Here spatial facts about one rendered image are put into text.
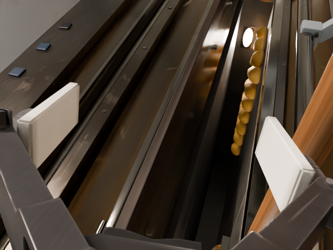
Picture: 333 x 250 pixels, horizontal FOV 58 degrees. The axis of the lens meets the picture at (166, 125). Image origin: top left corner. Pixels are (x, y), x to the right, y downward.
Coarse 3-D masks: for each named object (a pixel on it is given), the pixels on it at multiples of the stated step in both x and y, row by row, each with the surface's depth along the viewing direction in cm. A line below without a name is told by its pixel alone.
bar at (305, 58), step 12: (300, 0) 65; (312, 0) 66; (300, 12) 61; (312, 12) 61; (300, 24) 58; (312, 24) 55; (324, 24) 55; (300, 36) 55; (312, 36) 55; (324, 36) 55; (300, 48) 52; (312, 48) 52; (300, 60) 50; (312, 60) 49; (300, 72) 48; (312, 72) 47; (300, 84) 46; (312, 84) 45; (300, 96) 44; (300, 108) 42; (300, 120) 41
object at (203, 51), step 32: (224, 0) 122; (224, 32) 127; (192, 64) 87; (192, 96) 87; (160, 128) 70; (192, 128) 90; (160, 160) 67; (160, 192) 68; (128, 224) 54; (160, 224) 70
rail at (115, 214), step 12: (204, 12) 109; (192, 48) 93; (180, 72) 85; (168, 96) 78; (156, 120) 73; (144, 144) 68; (144, 156) 65; (132, 168) 63; (132, 180) 61; (120, 192) 60; (120, 204) 57
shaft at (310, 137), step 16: (320, 80) 21; (320, 96) 21; (320, 112) 21; (304, 128) 23; (320, 128) 22; (304, 144) 24; (320, 144) 23; (320, 160) 24; (272, 208) 31; (256, 224) 36
